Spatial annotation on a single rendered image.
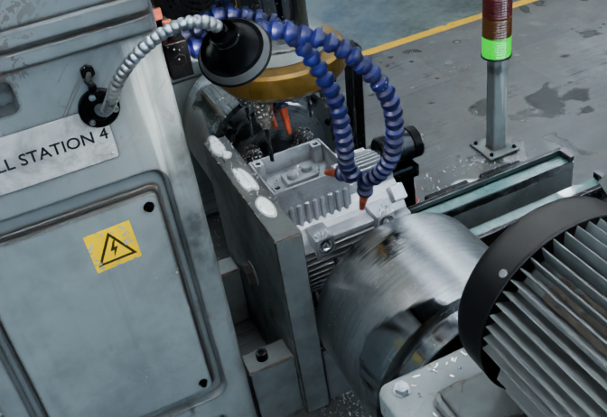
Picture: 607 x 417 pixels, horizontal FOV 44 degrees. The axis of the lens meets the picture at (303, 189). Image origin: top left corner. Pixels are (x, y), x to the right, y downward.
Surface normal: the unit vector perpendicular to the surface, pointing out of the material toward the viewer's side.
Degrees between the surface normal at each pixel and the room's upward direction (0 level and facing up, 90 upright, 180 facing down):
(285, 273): 90
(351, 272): 39
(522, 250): 29
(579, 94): 0
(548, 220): 10
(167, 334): 90
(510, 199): 90
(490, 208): 90
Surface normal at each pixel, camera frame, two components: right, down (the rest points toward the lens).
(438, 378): -0.13, -0.81
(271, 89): -0.06, 0.58
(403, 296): -0.54, -0.56
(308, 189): 0.41, 0.48
